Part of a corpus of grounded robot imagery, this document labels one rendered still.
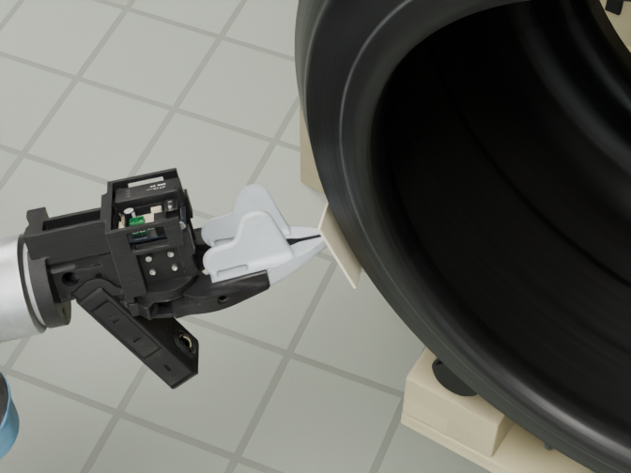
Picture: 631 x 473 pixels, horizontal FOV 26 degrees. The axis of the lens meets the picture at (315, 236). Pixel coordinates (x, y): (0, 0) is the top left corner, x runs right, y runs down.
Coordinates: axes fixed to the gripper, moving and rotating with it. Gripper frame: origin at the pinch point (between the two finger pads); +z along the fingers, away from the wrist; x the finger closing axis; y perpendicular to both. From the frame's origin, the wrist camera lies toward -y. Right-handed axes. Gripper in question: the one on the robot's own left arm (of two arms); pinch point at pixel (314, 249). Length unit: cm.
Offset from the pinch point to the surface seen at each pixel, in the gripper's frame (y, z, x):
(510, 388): -9.3, 11.9, -8.9
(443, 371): -15.2, 8.1, 1.3
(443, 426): -23.3, 7.5, 3.8
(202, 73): -56, -16, 147
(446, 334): -5.1, 8.1, -6.6
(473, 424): -21.5, 9.9, 1.3
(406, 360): -82, 9, 84
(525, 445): -26.4, 14.1, 2.7
